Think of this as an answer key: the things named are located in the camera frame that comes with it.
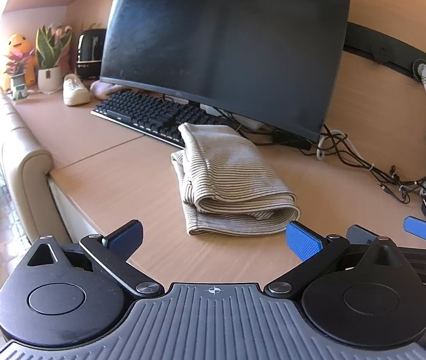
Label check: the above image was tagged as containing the black cable bundle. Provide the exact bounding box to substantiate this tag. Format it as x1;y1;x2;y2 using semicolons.
160;95;426;205

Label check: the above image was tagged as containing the black wall power strip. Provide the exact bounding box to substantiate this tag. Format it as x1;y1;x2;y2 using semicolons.
343;22;426;82

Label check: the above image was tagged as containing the black mechanical keyboard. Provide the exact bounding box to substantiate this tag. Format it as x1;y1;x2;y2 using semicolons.
92;89;237;148

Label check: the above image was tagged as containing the snake plant white pot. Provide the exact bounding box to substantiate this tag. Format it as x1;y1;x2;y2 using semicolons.
35;25;73;94

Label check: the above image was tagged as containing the pink cloth under monitor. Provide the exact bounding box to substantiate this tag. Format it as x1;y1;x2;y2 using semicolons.
89;80;129;101

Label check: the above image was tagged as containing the white sneaker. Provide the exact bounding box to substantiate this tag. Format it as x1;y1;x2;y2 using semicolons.
63;73;90;107

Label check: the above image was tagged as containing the black curved monitor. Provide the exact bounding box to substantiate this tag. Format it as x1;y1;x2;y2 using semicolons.
101;0;350;141

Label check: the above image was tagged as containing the yellow plush toy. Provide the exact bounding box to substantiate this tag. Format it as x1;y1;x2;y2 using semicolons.
0;34;36;92

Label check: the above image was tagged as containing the beige sofa armrest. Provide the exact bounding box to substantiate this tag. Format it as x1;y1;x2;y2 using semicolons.
0;93;70;243

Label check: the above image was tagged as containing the black speaker device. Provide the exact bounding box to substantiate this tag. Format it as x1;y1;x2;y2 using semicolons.
75;28;106;80

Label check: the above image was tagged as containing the striped beige long-sleeve shirt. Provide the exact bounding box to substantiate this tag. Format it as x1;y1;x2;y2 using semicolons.
171;123;301;236

